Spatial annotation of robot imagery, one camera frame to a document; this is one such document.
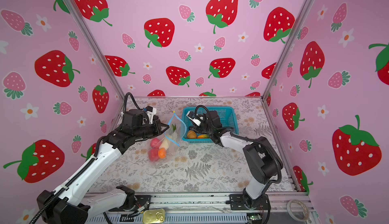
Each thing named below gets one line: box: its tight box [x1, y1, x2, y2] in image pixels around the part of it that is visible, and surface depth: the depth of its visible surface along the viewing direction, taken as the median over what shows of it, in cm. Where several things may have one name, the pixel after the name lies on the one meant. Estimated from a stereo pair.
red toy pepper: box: [147, 147, 160, 162], surface depth 87 cm
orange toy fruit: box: [158, 147, 167, 159], surface depth 87 cm
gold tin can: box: [142, 208, 166, 224], surface depth 69 cm
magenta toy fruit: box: [149, 137, 163, 149], surface depth 91 cm
